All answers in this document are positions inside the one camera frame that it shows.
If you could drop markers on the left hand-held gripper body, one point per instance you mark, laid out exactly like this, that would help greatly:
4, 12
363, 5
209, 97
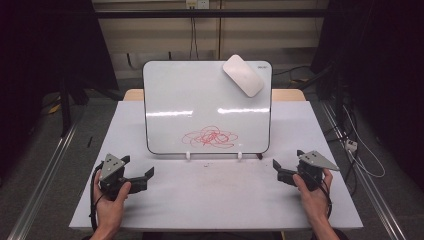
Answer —
111, 166

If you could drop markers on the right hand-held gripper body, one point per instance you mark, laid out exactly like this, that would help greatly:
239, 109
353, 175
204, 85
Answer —
315, 161

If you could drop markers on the white whiteboard eraser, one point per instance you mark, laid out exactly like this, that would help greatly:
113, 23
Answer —
243, 76

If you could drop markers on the white whiteboard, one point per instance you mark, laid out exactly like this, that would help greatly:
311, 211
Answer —
206, 86

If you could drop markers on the person's right hand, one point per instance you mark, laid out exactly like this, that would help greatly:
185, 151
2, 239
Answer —
315, 203

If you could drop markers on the person's left hand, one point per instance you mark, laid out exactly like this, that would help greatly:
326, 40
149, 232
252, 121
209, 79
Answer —
108, 213

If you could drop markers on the black pen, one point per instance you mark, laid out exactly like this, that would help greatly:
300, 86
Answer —
89, 141

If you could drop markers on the white power strip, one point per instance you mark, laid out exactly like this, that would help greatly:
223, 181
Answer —
351, 145

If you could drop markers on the white whiteboard support clip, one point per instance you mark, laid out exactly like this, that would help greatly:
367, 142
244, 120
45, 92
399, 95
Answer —
188, 155
240, 155

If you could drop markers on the black metal stand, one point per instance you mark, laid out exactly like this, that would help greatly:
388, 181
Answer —
65, 106

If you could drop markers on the black curtain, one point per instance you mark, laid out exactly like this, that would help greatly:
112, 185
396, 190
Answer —
380, 66
40, 50

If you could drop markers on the thin vertical yellow pipe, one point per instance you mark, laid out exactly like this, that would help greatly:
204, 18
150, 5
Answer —
220, 30

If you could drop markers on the black horizontal bar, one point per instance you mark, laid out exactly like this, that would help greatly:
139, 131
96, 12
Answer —
206, 13

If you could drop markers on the aluminium floor rail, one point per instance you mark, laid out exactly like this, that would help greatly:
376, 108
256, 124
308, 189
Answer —
373, 193
43, 176

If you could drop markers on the white wall socket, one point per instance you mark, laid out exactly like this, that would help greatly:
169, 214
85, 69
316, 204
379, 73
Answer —
197, 4

